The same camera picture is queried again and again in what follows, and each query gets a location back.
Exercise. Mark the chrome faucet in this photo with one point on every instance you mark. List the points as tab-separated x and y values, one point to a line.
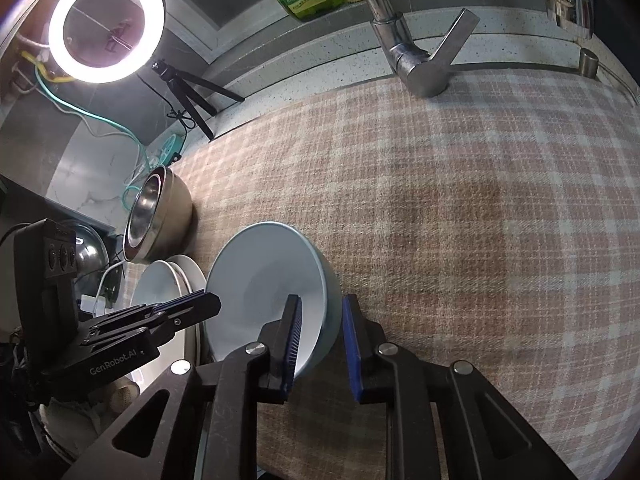
415	65

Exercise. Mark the large steel bowl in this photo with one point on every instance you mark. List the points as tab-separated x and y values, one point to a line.
175	225

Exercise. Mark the steel pot lid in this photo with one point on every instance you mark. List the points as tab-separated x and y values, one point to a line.
92	255

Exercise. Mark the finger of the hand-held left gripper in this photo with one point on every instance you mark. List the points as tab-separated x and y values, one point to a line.
175	298
190	307

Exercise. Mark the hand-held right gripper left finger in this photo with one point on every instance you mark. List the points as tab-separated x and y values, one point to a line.
295	340

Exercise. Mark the white power adapter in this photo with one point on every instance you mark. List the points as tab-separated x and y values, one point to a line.
92	305

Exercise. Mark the white ceramic bowl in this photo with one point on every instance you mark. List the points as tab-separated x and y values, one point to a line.
260	280

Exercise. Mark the black tripod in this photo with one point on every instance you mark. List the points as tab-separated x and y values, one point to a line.
192	105

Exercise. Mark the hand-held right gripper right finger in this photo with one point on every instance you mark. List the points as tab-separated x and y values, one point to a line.
352	355

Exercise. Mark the plaid tablecloth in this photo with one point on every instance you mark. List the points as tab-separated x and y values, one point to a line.
450	210

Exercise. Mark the floral rim plate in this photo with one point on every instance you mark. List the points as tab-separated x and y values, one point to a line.
195	280

